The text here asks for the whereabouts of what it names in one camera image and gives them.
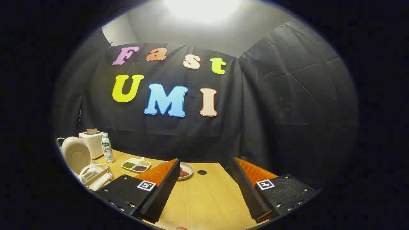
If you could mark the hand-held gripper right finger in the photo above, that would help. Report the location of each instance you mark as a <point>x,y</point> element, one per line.
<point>250,195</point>

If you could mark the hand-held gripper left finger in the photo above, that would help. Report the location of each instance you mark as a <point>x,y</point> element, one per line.
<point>161,198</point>

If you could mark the cream white plate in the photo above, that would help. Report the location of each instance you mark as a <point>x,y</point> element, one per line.
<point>76,155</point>

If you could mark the small grey meat dish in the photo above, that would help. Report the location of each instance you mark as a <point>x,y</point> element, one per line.
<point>189,169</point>

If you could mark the white divided condiment dish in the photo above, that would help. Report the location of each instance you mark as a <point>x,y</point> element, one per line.
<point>135,164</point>

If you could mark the brown meat patty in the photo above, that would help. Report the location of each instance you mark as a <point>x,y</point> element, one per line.
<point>184,173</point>

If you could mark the dark red beans pile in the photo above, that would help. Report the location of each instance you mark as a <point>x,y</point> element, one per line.
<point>140,168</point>

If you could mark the yellow beans pile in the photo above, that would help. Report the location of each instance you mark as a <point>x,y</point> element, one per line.
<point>144,163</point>

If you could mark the green beans pile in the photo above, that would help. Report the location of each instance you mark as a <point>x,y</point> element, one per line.
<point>128,165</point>

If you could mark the white bottle green label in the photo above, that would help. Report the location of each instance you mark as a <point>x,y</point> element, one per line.
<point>107,150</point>

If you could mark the black backdrop cloth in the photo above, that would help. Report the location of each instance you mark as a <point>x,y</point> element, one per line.
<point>271,111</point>

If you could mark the white toaster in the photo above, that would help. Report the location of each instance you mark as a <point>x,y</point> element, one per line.
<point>92,145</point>

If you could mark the brown toast slice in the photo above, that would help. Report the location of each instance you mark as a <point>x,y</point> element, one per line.
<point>92,131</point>

